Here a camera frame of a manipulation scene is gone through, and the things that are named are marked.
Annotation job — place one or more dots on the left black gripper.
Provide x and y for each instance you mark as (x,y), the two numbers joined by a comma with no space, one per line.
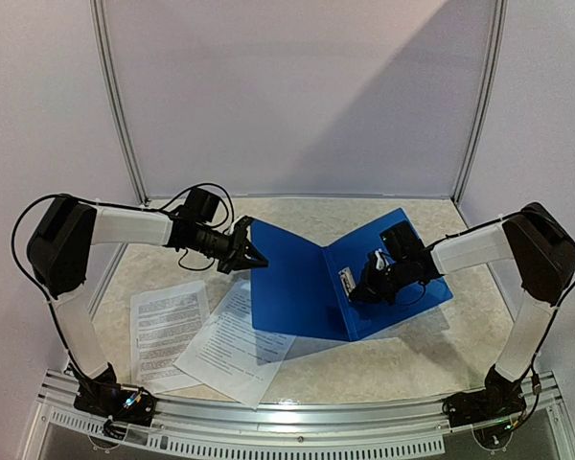
(237,259)

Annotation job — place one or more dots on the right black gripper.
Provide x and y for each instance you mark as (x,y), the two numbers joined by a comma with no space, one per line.
(377,282)

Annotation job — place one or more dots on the blue plastic folder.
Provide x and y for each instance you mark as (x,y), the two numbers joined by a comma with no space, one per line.
(304,290)

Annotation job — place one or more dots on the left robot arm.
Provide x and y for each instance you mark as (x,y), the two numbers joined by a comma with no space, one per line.
(59,248)

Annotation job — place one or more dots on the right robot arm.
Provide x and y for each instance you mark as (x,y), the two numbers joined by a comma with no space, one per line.
(531,237)

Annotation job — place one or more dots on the metal folder clip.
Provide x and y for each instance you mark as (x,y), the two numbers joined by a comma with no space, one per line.
(347,281)

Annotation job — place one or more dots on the right printed paper sheet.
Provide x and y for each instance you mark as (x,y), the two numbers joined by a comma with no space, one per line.
(230,356)

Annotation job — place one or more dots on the printed paper sheet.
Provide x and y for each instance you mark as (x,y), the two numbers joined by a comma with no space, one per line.
(162,324)
(230,356)

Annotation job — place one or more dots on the left printed paper sheet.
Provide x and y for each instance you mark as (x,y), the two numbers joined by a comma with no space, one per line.
(162,324)

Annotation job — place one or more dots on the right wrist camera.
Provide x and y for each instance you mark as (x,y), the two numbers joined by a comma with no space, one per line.
(382,260)

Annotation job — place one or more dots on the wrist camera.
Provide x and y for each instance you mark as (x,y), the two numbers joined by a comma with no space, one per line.
(242,223)
(382,260)

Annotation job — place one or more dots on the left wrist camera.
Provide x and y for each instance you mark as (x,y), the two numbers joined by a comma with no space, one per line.
(242,223)

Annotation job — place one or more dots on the aluminium front rail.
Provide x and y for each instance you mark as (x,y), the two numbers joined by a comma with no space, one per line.
(198,429)

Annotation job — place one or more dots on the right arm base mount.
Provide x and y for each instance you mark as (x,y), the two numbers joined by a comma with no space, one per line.
(496,412)

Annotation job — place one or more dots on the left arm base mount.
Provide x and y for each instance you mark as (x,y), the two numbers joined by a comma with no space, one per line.
(103,396)

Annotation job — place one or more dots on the right aluminium frame post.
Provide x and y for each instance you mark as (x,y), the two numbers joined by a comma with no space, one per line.
(484,94)

